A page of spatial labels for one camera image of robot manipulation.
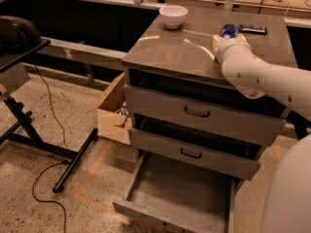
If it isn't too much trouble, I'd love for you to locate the grey open bottom drawer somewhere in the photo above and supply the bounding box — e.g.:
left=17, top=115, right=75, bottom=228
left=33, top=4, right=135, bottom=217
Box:
left=113, top=152, right=234, bottom=233

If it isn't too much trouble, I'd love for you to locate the wooden background table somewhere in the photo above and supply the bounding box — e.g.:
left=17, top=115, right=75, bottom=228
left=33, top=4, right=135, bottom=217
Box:
left=192, top=0, right=311, bottom=18

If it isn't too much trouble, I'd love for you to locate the grey metal rail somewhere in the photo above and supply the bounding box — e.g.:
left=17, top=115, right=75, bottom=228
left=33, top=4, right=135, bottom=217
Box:
left=40, top=38, right=126, bottom=71

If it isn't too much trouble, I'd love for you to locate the grey top drawer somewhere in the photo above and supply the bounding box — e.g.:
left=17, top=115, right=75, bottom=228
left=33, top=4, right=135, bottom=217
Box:
left=124, top=84, right=285, bottom=146

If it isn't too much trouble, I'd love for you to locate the dark bag on stand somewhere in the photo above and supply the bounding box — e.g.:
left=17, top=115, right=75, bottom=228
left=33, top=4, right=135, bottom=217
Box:
left=0, top=16, right=41, bottom=52

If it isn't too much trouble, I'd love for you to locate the black metal stand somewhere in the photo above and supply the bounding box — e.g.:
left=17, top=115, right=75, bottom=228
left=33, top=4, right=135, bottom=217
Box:
left=0, top=39, right=98, bottom=193

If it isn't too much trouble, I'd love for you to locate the grey middle drawer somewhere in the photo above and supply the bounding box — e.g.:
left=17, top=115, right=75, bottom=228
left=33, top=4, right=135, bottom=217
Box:
left=129, top=128, right=260, bottom=180

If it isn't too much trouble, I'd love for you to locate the grey drawer cabinet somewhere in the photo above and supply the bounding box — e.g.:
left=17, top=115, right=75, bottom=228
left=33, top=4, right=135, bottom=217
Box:
left=121, top=5, right=299, bottom=192

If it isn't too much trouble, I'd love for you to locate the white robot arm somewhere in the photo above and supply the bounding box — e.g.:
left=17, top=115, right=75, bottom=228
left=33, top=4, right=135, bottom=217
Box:
left=213, top=35, right=311, bottom=233

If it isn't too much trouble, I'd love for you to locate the black floor cable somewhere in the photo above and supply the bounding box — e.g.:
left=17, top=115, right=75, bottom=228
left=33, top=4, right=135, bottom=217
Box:
left=32, top=65, right=71, bottom=233

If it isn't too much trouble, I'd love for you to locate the cardboard box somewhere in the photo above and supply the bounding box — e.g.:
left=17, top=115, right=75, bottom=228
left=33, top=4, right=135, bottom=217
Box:
left=89, top=74, right=132, bottom=145

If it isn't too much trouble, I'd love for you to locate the white bowl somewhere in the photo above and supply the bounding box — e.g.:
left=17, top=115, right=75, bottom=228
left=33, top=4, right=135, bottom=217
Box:
left=159, top=5, right=188, bottom=29

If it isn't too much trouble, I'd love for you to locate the blue pepsi can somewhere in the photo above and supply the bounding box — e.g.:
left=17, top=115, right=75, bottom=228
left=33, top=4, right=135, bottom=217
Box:
left=220, top=23, right=238, bottom=39

